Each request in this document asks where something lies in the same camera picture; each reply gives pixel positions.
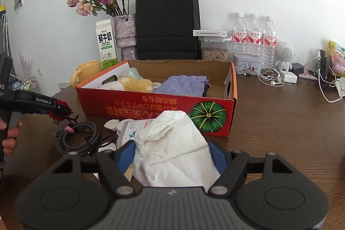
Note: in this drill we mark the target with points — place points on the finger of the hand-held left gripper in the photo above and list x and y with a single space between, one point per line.
63 111

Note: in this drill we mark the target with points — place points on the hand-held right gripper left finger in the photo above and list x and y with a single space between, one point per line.
126 157

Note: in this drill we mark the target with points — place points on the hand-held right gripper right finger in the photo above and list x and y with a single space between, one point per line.
217 157

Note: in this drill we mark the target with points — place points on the small red flower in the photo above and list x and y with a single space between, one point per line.
59 118

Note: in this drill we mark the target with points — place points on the flower-shaped white cap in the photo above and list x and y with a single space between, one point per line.
111 125

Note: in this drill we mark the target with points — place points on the white tissue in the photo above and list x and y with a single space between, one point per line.
172 149

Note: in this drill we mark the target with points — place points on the red cardboard box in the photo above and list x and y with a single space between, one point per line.
151 111

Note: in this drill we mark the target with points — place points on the yellow and white plush toy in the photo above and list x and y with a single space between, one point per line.
134 84

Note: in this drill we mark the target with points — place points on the translucent green plastic bag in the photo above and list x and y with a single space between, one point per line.
132 73

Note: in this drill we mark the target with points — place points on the purple cloth pouch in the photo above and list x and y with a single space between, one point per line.
180 85

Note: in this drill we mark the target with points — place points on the person's left hand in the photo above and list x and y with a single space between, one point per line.
13 130

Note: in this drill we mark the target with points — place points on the white printed board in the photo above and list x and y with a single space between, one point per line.
64 86

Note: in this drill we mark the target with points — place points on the yellow mug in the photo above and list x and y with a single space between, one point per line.
87 72

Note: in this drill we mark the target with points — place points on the dark door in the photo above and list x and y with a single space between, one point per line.
4 30

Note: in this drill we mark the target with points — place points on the white milk carton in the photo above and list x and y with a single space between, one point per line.
106 44

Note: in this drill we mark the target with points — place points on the white earphones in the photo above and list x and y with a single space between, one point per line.
265 75

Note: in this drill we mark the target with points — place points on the white printed tin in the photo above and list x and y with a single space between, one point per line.
246 65

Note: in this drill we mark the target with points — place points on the purple textured vase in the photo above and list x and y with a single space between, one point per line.
125 33

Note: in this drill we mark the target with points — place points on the clear container of seeds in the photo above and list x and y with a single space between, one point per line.
215 53

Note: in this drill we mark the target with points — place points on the white charger block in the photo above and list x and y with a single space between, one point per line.
289 77

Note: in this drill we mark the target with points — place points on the black power adapter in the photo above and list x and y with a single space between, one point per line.
298 68

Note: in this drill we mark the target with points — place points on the pink patterned strip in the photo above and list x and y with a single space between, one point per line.
308 76

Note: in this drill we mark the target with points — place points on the clear water bottle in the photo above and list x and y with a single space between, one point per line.
269 38
254 36
240 36

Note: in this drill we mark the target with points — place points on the flat white box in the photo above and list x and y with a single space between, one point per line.
210 33

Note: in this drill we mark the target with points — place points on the white robot-shaped speaker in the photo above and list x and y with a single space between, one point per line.
286 53

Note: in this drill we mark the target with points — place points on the small green bottle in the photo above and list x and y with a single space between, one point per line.
318 65

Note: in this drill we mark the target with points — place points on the black paper bag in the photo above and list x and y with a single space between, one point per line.
168 19

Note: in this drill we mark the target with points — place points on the black upright device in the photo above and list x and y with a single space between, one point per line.
324 65

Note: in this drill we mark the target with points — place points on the white power strip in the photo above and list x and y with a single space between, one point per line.
341 87

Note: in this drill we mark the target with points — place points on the yellow snack packet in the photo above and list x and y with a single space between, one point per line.
337 57

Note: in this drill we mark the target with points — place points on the white wall socket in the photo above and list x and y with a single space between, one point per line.
39 71

